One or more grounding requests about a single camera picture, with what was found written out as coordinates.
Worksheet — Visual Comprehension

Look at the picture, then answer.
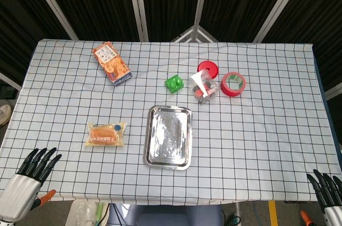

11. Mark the orange snack box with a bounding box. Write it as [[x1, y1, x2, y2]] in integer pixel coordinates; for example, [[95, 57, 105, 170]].
[[92, 41, 133, 87]]

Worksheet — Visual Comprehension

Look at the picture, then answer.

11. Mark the stainless steel tray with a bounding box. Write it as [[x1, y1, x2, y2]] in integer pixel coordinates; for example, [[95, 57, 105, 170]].
[[143, 105, 193, 170]]

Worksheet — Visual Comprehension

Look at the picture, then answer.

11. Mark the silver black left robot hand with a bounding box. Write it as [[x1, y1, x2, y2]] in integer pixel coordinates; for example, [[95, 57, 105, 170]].
[[0, 147, 63, 222]]

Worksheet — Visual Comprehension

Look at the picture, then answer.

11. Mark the red round disc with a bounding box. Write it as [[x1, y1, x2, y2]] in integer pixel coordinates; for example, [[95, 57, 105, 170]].
[[197, 60, 219, 79]]

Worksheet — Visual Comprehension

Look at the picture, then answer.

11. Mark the clear plastic box with items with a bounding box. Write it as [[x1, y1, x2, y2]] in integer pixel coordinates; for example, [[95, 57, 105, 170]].
[[188, 68, 221, 104]]

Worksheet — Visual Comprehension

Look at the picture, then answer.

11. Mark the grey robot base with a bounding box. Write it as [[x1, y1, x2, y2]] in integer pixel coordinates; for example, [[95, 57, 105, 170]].
[[107, 203, 224, 226]]

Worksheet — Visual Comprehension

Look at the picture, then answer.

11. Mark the red tape roll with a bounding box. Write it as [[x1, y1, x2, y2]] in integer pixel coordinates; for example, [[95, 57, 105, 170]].
[[220, 72, 247, 97]]

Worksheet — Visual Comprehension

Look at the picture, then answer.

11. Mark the folding screen with metal frame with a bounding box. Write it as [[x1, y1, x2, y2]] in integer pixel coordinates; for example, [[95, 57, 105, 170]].
[[0, 0, 342, 101]]

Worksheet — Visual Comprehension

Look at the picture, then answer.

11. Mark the green toy building block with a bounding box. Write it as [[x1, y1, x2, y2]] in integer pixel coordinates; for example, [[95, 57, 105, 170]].
[[164, 75, 185, 95]]

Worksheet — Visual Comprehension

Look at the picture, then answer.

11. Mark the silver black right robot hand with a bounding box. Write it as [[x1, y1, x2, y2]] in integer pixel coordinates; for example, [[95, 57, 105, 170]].
[[306, 169, 342, 226]]

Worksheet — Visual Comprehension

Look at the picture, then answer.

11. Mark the packaged bread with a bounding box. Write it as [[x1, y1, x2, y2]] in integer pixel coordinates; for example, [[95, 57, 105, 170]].
[[84, 121, 127, 147]]

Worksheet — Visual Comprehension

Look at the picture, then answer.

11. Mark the white checked tablecloth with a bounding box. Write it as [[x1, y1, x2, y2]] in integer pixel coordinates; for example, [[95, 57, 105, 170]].
[[0, 39, 342, 206]]

